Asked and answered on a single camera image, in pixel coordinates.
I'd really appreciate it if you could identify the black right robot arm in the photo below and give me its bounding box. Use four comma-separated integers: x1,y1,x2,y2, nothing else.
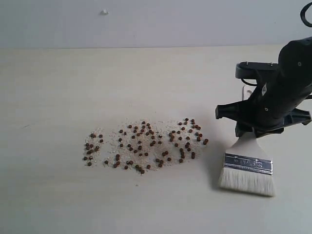
215,38,312,137

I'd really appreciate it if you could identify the wide white bristle paintbrush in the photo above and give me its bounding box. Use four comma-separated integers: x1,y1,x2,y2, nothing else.
218,85,276,197

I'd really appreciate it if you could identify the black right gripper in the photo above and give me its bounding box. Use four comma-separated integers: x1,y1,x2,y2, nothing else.
215,73,312,137

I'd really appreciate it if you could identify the brown pellets and rice pile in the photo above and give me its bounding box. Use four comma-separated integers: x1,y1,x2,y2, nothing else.
82,118,209,175

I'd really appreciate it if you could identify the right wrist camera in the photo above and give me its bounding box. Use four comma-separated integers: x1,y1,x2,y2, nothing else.
235,61,279,85

